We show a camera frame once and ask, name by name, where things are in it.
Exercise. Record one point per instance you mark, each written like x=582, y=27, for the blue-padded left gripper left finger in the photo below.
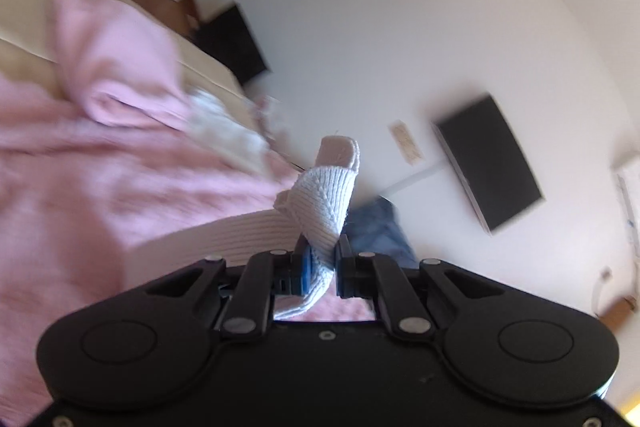
x=253, y=288

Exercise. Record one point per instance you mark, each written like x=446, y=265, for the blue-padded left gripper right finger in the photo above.
x=394, y=291

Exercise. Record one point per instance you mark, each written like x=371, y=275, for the white ribbed knit sweater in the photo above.
x=314, y=208

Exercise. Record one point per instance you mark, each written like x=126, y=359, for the white folded garment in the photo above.
x=211, y=126

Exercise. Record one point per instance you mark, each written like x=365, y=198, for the pink fluffy bed blanket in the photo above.
x=77, y=197

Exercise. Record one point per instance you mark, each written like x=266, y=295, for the black chair back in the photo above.
x=228, y=39

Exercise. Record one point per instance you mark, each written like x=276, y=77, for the beige wall outlet plate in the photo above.
x=406, y=145

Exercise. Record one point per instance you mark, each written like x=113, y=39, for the wall-mounted black television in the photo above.
x=489, y=162

